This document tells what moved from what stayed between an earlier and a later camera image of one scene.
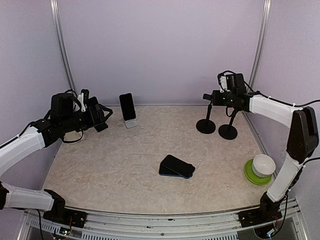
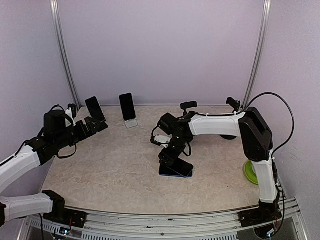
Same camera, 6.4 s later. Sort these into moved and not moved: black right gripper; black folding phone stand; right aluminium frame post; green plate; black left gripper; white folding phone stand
Moved: black right gripper; black left gripper
Not moved: green plate; right aluminium frame post; black folding phone stand; white folding phone stand
